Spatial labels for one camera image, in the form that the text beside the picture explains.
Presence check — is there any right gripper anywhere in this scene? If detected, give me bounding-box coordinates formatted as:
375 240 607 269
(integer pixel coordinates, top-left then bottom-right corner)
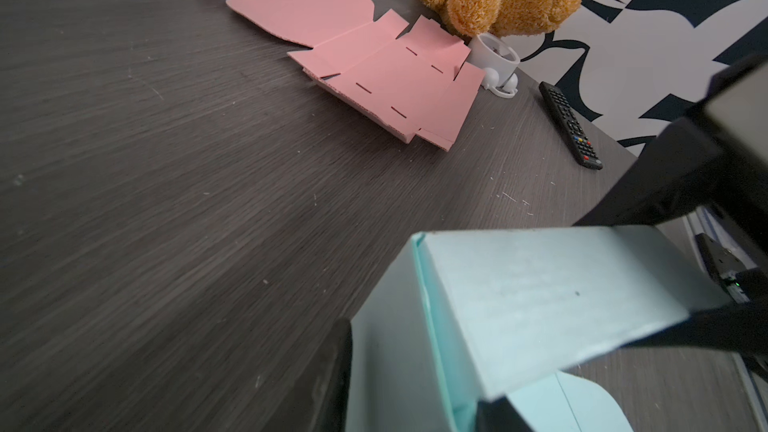
577 54 767 269

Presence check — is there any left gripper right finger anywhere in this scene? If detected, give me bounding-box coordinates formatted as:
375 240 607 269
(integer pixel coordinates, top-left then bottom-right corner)
475 397 533 432

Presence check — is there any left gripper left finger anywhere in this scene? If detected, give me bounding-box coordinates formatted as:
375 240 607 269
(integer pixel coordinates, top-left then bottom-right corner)
263 318 353 432

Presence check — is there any light blue paper box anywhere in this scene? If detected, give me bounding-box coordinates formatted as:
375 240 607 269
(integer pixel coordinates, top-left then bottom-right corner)
345 225 729 431

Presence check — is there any pink flat paper box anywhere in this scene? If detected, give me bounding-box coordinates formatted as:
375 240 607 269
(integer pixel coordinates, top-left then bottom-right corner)
226 0 485 150

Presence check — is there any black remote control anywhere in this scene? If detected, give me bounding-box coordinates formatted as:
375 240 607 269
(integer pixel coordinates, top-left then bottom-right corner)
538 82 603 170

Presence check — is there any white alarm clock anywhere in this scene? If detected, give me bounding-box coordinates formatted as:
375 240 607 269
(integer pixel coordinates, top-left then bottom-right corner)
468 33 521 99

